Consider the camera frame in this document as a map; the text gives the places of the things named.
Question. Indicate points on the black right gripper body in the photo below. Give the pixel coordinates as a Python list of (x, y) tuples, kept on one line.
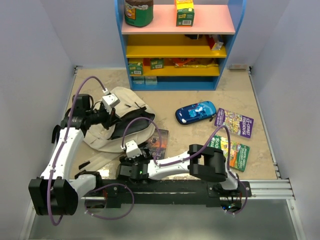
[(135, 161)]

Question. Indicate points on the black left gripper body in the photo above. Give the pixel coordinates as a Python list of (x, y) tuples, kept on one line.
[(100, 116)]

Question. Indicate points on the beige canvas backpack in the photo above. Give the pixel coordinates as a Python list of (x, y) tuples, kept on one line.
[(136, 117)]

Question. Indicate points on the dark Tale of Two Cities book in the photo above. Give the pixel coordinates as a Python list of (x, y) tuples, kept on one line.
[(156, 147)]

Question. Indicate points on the blue pencil case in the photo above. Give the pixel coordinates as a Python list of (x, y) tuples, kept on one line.
[(195, 112)]

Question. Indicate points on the green Treehouse book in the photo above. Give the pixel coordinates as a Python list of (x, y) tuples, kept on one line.
[(239, 153)]

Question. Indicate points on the purple Treehouse book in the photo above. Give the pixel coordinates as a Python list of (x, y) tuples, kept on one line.
[(238, 124)]

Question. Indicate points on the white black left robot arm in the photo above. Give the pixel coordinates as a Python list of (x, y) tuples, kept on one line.
[(53, 193)]

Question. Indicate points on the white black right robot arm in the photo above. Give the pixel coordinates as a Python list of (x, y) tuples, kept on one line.
[(205, 163)]

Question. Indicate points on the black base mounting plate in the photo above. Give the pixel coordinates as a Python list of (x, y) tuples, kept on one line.
[(168, 192)]

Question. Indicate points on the light blue box left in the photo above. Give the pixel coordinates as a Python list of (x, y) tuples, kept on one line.
[(138, 80)]

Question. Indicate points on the light blue box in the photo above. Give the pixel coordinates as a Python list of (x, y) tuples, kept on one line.
[(138, 80), (151, 80)]

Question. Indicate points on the light blue box right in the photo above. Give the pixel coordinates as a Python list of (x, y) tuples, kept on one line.
[(151, 80)]

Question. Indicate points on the green box lower left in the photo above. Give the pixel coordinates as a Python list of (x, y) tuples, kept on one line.
[(135, 68)]

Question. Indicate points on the green box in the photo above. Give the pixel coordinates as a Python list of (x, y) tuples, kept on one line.
[(157, 63), (135, 68)]

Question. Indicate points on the green box lower middle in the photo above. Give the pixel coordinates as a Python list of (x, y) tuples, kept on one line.
[(157, 63)]

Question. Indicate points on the blue colourful shelf unit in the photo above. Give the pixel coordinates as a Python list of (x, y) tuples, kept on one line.
[(163, 39)]

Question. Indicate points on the orange yellow snack packets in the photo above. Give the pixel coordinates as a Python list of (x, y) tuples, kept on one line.
[(194, 62)]

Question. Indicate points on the green brown jar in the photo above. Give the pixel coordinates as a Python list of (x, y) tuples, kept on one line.
[(138, 13)]

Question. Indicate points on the red white box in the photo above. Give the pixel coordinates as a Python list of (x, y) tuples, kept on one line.
[(214, 41)]

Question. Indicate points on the green yellow carton top shelf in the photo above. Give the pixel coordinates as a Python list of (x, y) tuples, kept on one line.
[(185, 13)]

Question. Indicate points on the small white pink eraser box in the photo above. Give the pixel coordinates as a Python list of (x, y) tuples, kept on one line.
[(240, 67)]

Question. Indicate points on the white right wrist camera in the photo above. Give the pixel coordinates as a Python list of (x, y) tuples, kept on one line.
[(132, 150)]

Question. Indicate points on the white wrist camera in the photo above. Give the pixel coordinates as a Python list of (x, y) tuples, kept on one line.
[(109, 100), (132, 150)]

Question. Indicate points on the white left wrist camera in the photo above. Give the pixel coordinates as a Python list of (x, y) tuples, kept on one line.
[(109, 100)]

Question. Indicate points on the aluminium frame rail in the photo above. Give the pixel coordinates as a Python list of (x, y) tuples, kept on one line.
[(270, 213)]

